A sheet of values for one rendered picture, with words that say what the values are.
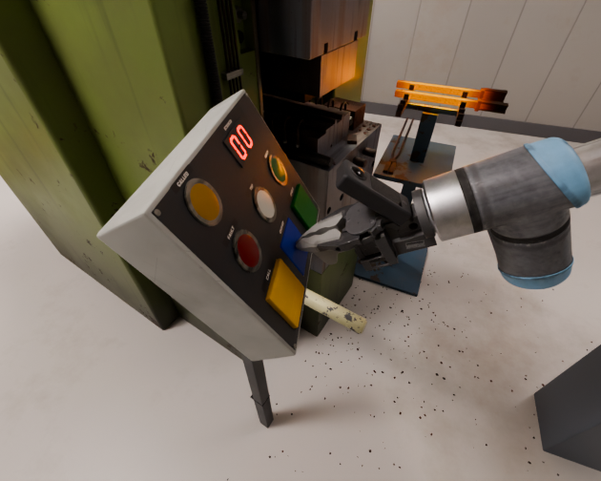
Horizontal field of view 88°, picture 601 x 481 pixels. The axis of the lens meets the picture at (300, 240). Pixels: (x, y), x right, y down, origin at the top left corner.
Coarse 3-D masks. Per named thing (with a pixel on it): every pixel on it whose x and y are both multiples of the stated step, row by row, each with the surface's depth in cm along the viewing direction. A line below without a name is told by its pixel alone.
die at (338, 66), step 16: (352, 48) 84; (272, 64) 81; (288, 64) 79; (304, 64) 76; (320, 64) 74; (336, 64) 80; (352, 64) 88; (272, 80) 84; (288, 80) 82; (304, 80) 79; (320, 80) 77; (336, 80) 83; (320, 96) 80
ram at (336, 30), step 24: (264, 0) 68; (288, 0) 65; (312, 0) 63; (336, 0) 70; (360, 0) 78; (264, 24) 71; (288, 24) 68; (312, 24) 66; (336, 24) 73; (360, 24) 83; (264, 48) 74; (288, 48) 71; (312, 48) 69; (336, 48) 77
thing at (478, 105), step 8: (400, 96) 126; (416, 96) 123; (424, 96) 122; (432, 96) 121; (440, 96) 120; (448, 96) 120; (448, 104) 120; (456, 104) 119; (472, 104) 117; (480, 104) 115; (488, 104) 115; (496, 104) 114; (504, 104) 114; (496, 112) 115; (504, 112) 114
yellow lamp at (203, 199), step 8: (200, 184) 36; (192, 192) 34; (200, 192) 35; (208, 192) 37; (192, 200) 34; (200, 200) 35; (208, 200) 36; (216, 200) 37; (200, 208) 35; (208, 208) 36; (216, 208) 37; (200, 216) 35; (208, 216) 36; (216, 216) 37
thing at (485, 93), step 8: (400, 80) 134; (408, 88) 133; (416, 88) 132; (424, 88) 131; (432, 88) 129; (440, 88) 128; (448, 88) 127; (456, 88) 127; (464, 88) 127; (488, 88) 124; (472, 96) 126; (480, 96) 124; (488, 96) 124; (496, 96) 123; (504, 96) 122
